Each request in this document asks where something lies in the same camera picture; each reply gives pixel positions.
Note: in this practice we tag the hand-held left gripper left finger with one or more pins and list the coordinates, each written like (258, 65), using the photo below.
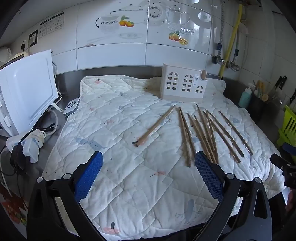
(90, 176)

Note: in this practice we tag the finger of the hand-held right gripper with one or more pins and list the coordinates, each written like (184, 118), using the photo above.
(289, 148)
(278, 160)

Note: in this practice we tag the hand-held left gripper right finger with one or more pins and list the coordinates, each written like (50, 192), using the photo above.
(208, 176)

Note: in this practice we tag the bunch of wooden chopsticks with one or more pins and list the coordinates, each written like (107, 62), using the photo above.
(185, 141)

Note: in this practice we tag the white chopstick holder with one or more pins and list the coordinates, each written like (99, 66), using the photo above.
(178, 95)

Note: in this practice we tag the assorted kitchen utensils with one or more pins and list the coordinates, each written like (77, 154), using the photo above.
(259, 89)

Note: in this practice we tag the green dish rack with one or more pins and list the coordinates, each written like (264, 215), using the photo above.
(289, 129)

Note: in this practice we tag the white quilted mat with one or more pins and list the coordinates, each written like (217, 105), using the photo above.
(138, 185)

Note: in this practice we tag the black utensil cup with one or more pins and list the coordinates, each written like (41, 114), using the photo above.
(256, 107)

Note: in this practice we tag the wooden spoon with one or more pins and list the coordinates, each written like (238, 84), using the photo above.
(265, 97)

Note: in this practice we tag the white charger adapter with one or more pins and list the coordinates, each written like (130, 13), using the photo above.
(31, 150)

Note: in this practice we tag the teal bottle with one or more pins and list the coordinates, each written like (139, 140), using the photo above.
(244, 98)

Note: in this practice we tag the grey white kitchen timer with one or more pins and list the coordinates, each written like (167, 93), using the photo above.
(71, 106)

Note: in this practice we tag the red patterned cloth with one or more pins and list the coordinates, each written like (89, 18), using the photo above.
(12, 204)

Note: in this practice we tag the white countertop appliance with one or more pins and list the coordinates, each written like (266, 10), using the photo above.
(25, 92)

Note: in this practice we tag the metal pipe valves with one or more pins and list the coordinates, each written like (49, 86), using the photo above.
(223, 62)

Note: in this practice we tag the yellow cloth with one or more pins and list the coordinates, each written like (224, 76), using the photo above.
(20, 55)

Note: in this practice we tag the printed wall label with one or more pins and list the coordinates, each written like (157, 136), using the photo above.
(51, 24)

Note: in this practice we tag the tableware wall decal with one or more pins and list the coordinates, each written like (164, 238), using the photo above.
(152, 23)

